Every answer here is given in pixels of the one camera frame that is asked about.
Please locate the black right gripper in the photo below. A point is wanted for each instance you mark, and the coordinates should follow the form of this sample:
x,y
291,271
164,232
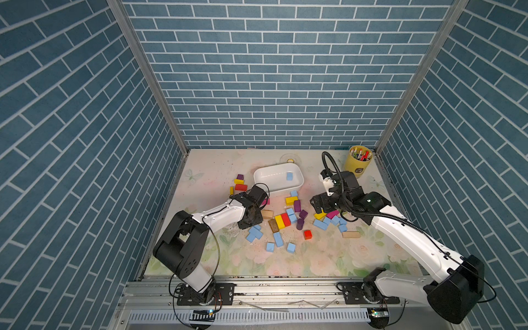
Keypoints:
x,y
322,197

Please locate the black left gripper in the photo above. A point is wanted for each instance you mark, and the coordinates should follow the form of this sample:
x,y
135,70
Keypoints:
x,y
259,218

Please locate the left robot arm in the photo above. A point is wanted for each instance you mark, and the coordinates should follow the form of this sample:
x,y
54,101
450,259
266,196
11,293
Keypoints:
x,y
182,243

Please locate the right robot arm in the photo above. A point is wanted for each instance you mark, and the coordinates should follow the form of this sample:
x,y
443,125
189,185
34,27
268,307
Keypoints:
x,y
453,285

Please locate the red rectangular block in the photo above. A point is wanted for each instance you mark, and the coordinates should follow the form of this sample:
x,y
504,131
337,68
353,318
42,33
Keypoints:
x,y
241,187

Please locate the light wood square block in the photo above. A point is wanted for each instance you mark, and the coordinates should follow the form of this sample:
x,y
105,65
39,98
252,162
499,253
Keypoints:
x,y
267,214

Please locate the dark wood block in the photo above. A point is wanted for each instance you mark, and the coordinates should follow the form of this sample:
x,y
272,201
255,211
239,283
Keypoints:
x,y
273,226

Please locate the white plastic tub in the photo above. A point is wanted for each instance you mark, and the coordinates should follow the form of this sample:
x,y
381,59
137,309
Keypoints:
x,y
275,178

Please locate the yellow pen cup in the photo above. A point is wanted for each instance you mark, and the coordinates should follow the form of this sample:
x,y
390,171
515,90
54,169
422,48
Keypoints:
x,y
358,159

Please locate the natural wood plank block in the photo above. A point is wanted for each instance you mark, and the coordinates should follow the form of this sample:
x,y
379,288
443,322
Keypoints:
x,y
351,235

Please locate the blue long block bottom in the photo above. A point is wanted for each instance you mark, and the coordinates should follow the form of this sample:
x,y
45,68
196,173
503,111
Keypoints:
x,y
278,239

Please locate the blue cube bottom left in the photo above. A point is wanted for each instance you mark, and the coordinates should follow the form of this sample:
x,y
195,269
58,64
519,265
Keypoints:
x,y
270,247

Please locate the blue cube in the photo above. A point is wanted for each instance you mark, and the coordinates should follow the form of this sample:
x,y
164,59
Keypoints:
x,y
291,248
270,247

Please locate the purple cylinder block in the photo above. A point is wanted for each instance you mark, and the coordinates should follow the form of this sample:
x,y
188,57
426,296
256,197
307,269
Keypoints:
x,y
300,224

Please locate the red cube block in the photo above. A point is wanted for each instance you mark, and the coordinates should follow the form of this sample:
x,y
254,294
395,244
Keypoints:
x,y
307,234

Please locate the blue cube bottom right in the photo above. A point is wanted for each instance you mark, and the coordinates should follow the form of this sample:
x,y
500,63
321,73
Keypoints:
x,y
291,248

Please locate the aluminium corner post right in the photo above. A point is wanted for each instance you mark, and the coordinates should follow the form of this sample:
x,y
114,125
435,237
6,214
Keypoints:
x,y
451,17

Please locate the aluminium corner post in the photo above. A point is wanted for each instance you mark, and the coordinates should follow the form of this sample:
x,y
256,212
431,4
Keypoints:
x,y
451,17
118,10

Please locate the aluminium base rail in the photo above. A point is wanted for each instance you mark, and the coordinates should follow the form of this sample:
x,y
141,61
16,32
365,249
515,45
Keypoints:
x,y
269,303

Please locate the aluminium corner post left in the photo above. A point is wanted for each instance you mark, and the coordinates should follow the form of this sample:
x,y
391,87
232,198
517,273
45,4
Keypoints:
x,y
118,10

